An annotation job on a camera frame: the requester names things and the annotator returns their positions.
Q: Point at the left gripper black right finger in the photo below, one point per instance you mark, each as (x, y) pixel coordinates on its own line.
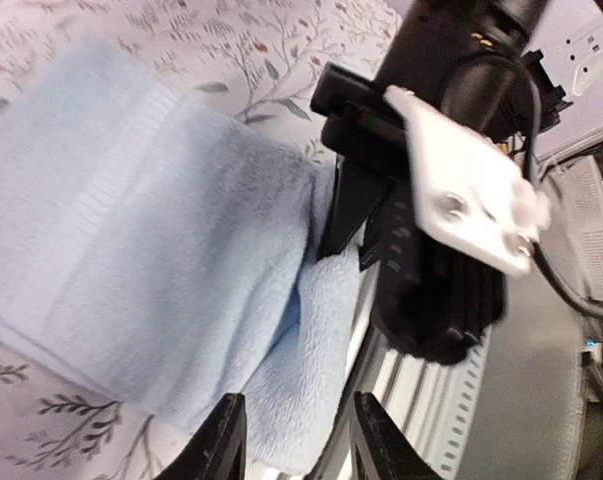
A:
(379, 450)

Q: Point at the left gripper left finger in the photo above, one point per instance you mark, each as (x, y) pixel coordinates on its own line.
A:
(217, 450)

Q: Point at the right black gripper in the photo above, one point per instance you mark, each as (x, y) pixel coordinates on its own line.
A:
(431, 301)

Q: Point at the light blue towel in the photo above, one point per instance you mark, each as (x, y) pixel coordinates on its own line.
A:
(158, 251)

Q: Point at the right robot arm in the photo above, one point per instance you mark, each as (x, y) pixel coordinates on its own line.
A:
(468, 60)

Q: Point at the floral tablecloth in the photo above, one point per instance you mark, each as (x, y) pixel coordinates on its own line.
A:
(257, 61)

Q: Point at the front aluminium rail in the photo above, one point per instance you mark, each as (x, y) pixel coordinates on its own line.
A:
(512, 410)

